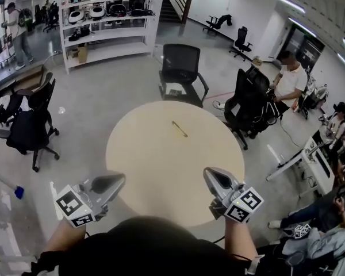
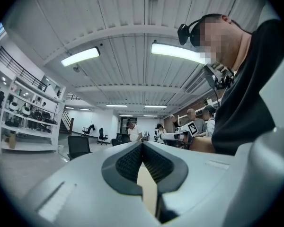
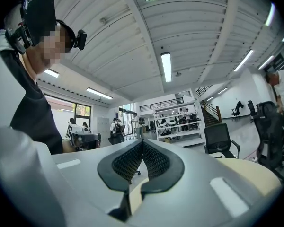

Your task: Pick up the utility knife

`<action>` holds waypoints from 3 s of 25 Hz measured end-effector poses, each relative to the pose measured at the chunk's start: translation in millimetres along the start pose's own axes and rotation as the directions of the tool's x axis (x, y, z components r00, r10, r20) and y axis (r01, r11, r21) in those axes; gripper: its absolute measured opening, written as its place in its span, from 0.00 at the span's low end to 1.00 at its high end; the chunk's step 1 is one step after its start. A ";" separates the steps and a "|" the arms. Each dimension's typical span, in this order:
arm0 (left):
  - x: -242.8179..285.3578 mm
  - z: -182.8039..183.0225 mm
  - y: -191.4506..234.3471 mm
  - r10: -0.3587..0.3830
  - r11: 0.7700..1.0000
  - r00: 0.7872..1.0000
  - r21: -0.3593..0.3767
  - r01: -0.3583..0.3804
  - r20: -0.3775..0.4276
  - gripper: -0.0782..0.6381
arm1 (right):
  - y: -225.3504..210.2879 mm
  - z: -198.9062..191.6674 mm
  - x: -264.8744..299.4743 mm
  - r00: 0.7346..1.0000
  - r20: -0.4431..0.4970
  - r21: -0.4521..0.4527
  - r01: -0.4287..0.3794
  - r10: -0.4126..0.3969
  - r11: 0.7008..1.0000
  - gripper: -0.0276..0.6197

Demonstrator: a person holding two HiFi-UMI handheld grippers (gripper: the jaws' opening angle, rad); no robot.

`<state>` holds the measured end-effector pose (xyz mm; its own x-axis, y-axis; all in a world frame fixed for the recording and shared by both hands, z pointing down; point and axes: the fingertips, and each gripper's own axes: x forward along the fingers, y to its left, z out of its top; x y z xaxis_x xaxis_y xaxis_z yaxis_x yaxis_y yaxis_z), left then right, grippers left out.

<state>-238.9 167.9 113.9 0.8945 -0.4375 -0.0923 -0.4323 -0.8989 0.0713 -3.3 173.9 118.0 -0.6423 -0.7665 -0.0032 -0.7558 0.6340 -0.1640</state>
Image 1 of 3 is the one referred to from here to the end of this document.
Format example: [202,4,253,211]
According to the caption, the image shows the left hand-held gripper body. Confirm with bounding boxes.
[54,182,109,228]

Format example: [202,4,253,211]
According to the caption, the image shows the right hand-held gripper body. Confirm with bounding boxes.
[209,184,265,224]

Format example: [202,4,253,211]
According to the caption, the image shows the person's left forearm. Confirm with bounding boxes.
[43,218,86,254]

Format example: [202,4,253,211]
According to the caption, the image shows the person's right forearm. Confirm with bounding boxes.
[224,220,258,263]

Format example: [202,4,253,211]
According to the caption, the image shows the person's black shirt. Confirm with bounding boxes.
[21,216,259,276]

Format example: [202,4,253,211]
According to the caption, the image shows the wooden desk white legs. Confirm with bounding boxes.
[0,168,18,190]

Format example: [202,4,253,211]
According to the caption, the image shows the black white striped bag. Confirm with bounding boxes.
[258,101,283,127]

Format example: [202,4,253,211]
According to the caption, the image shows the black office chair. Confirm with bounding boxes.
[229,26,254,62]
[224,67,277,151]
[43,3,60,34]
[0,72,60,173]
[0,70,32,127]
[202,14,233,36]

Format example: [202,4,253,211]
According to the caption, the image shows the wooden platform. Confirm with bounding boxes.
[0,63,45,92]

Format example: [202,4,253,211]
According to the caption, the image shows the black mesh armchair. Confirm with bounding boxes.
[159,43,210,109]

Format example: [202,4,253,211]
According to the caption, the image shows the white shelf unit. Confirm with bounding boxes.
[59,0,163,75]

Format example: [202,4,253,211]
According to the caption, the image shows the dark door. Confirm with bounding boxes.
[287,27,326,72]

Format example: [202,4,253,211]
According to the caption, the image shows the white rounded device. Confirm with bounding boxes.
[68,9,86,24]
[89,6,107,20]

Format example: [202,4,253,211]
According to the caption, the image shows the black rounded device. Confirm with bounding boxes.
[108,3,128,18]

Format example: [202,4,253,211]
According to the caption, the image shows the dark staircase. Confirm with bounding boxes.
[159,0,192,26]

